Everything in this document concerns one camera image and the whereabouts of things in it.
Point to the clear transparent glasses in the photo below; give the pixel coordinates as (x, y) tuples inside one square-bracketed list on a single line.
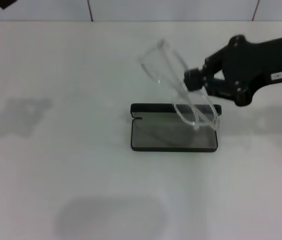
[(181, 90)]

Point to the black glasses case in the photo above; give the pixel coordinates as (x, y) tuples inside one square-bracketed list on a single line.
[(156, 137)]

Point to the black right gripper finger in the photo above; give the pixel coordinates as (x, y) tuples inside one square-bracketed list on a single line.
[(193, 74), (194, 85)]

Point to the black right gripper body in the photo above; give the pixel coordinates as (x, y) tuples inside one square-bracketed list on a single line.
[(256, 62)]

